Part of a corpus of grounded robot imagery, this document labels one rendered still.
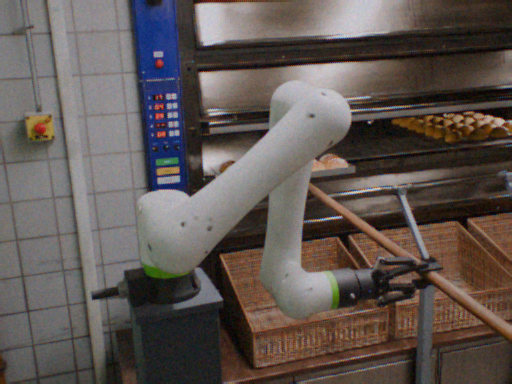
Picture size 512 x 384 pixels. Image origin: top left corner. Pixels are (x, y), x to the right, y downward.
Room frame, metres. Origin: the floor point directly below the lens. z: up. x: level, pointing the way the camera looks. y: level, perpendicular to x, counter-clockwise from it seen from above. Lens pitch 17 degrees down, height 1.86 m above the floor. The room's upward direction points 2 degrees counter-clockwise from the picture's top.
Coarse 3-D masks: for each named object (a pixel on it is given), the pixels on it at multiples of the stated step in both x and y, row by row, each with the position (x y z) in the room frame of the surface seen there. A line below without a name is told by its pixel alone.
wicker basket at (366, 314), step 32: (224, 256) 2.41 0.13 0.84; (256, 256) 2.45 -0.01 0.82; (320, 256) 2.52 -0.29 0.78; (224, 288) 2.36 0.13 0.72; (256, 288) 2.41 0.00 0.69; (256, 320) 2.32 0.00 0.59; (288, 320) 2.30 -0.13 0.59; (320, 320) 2.04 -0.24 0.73; (352, 320) 2.08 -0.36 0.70; (384, 320) 2.12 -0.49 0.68; (256, 352) 2.07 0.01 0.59; (288, 352) 2.01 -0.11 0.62; (320, 352) 2.04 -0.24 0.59
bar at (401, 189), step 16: (480, 176) 2.36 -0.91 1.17; (496, 176) 2.37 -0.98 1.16; (336, 192) 2.20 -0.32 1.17; (352, 192) 2.21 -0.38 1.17; (368, 192) 2.22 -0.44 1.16; (384, 192) 2.24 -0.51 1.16; (400, 192) 2.25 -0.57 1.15; (256, 208) 2.11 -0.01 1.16; (416, 240) 2.13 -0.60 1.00; (432, 288) 2.05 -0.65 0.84; (432, 304) 2.05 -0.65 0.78; (432, 320) 2.05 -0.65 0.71; (416, 368) 2.07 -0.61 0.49
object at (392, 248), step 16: (320, 192) 2.09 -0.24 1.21; (336, 208) 1.93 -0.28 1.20; (352, 224) 1.81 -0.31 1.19; (384, 240) 1.62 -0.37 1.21; (400, 256) 1.52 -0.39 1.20; (432, 272) 1.39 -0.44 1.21; (448, 288) 1.31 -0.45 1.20; (464, 304) 1.25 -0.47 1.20; (480, 304) 1.22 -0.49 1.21; (480, 320) 1.19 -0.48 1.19; (496, 320) 1.15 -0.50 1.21
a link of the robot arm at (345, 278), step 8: (336, 272) 1.34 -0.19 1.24; (344, 272) 1.34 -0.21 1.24; (352, 272) 1.34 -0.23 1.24; (336, 280) 1.32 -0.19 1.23; (344, 280) 1.32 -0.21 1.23; (352, 280) 1.32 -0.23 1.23; (344, 288) 1.31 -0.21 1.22; (352, 288) 1.31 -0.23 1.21; (344, 296) 1.30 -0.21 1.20; (352, 296) 1.30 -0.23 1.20; (344, 304) 1.31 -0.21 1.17; (352, 304) 1.32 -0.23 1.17
